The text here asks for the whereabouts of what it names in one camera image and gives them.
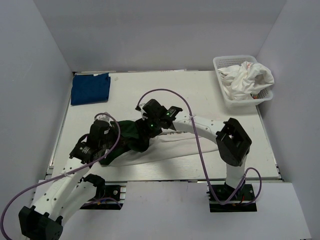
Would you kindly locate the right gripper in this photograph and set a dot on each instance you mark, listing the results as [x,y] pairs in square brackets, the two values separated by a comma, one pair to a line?
[143,123]

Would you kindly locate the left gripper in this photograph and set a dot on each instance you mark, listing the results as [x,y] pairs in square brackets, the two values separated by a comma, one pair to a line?
[113,130]

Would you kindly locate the white green raglan t-shirt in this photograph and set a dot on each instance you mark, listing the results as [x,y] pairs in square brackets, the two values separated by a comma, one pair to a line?
[168,145]

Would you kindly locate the white printed t-shirt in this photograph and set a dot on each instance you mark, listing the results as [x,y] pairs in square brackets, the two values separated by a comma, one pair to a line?
[241,82]

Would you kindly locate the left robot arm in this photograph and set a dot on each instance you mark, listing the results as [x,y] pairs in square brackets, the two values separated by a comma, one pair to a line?
[76,184]

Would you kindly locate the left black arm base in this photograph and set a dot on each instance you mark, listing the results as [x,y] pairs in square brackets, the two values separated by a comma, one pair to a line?
[111,197]

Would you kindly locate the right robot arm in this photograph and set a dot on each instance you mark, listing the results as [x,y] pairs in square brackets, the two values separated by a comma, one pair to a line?
[232,141]

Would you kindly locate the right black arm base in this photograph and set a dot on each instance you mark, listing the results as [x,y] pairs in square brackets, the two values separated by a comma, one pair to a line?
[237,204]

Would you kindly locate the folded blue t-shirt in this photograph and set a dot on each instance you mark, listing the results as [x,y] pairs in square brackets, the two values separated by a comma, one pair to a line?
[90,89]

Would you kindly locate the white plastic basket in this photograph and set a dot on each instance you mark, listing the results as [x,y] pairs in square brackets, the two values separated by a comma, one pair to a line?
[231,60]

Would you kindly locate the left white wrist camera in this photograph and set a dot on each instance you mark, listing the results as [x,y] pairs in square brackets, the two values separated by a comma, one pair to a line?
[104,116]

